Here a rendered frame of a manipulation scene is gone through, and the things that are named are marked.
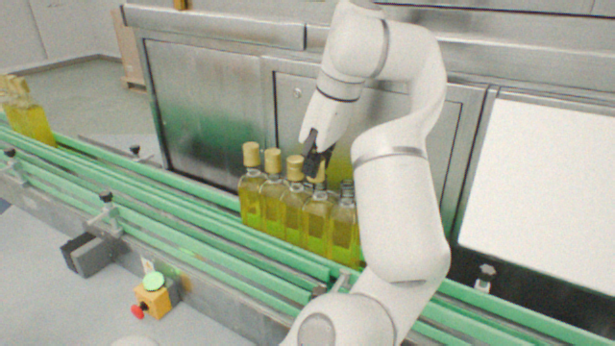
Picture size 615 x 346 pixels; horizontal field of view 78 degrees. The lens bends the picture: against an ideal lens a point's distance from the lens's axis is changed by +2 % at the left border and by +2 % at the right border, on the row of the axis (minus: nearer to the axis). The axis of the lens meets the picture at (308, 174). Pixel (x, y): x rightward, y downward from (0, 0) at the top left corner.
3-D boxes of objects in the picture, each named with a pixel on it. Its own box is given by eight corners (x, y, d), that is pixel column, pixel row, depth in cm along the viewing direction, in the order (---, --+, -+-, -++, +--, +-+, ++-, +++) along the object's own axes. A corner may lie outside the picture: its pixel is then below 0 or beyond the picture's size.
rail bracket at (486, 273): (487, 303, 80) (504, 255, 73) (481, 327, 75) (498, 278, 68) (467, 295, 82) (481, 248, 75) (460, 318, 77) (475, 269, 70)
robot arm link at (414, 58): (342, 181, 46) (329, 43, 54) (434, 185, 49) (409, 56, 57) (372, 151, 38) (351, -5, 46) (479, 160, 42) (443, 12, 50)
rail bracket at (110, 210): (128, 234, 99) (114, 192, 92) (102, 252, 94) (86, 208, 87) (118, 230, 101) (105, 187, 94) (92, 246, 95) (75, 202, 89)
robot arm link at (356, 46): (420, 35, 46) (346, 22, 43) (389, 111, 52) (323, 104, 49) (380, -3, 57) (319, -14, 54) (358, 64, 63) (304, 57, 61)
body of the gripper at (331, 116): (334, 66, 65) (319, 121, 72) (304, 82, 58) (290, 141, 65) (373, 84, 63) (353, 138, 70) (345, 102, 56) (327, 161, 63)
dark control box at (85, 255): (112, 262, 108) (104, 239, 104) (86, 281, 102) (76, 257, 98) (94, 252, 112) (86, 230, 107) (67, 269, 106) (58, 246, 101)
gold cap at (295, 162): (307, 176, 78) (307, 157, 76) (298, 184, 75) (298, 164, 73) (293, 171, 79) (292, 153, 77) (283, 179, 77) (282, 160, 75)
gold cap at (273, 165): (284, 167, 81) (284, 149, 78) (276, 175, 78) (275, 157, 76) (271, 163, 82) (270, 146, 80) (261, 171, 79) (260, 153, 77)
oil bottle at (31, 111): (61, 155, 137) (32, 78, 123) (45, 160, 133) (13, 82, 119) (52, 151, 140) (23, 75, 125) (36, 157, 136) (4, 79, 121)
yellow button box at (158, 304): (181, 302, 96) (176, 281, 92) (157, 324, 90) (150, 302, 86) (161, 291, 99) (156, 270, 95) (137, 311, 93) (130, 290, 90)
